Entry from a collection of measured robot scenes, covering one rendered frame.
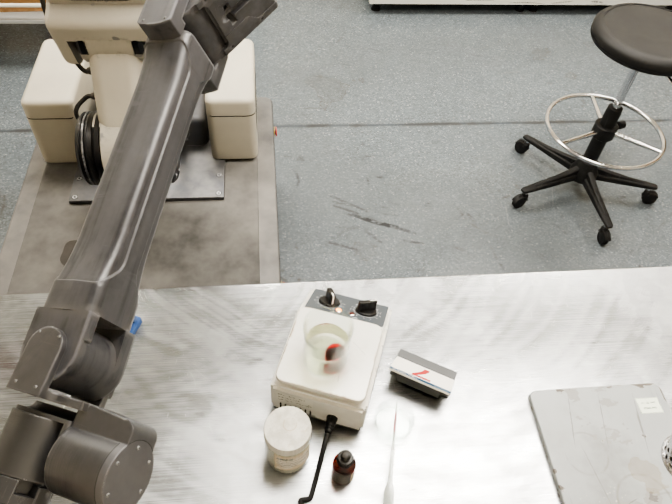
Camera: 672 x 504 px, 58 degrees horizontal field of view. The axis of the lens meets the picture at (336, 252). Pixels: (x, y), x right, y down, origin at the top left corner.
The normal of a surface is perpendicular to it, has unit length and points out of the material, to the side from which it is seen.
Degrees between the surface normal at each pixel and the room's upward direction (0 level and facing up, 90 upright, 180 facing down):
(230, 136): 90
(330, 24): 0
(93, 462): 16
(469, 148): 0
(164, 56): 30
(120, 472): 75
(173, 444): 0
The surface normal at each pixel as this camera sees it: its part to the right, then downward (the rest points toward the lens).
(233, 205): 0.06, -0.63
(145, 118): -0.23, -0.43
